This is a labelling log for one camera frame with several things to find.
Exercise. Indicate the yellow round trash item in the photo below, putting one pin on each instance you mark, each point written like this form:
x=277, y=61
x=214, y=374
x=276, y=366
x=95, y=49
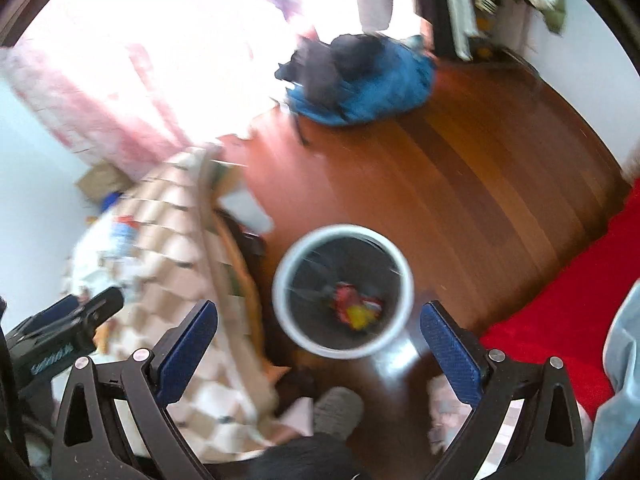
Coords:
x=360, y=317

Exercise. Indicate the red snack wrapper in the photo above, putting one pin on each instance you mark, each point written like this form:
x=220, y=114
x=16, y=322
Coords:
x=346, y=295

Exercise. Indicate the white round trash bin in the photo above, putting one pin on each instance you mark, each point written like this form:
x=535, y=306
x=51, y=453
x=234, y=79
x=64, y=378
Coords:
x=304, y=283

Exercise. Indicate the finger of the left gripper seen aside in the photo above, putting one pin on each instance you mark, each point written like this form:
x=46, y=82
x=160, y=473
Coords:
x=50, y=341

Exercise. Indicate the pink floral curtain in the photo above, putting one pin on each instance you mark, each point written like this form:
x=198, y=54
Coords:
x=134, y=138

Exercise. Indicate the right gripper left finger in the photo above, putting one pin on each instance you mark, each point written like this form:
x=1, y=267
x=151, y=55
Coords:
x=177, y=354

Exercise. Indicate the red blanket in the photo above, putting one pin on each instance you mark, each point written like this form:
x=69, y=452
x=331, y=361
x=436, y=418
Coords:
x=571, y=316

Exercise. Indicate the blue jacket pile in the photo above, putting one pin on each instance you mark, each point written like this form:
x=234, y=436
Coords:
x=402, y=79

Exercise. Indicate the hanging clothes rack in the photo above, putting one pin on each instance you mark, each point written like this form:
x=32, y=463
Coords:
x=500, y=0

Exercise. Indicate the pastel checkered cloth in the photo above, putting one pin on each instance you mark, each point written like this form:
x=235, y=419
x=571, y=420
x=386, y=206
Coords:
x=448, y=416

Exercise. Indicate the brown cardboard box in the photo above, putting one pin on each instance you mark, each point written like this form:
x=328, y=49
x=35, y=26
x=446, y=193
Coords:
x=102, y=180

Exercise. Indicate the black clothes on jacket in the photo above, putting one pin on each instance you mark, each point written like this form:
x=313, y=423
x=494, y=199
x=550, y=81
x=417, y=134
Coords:
x=321, y=69

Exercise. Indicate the grey slipper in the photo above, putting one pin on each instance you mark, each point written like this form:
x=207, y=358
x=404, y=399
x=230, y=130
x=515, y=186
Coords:
x=338, y=413

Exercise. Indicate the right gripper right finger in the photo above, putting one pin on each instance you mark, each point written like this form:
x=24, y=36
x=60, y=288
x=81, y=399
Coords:
x=458, y=352

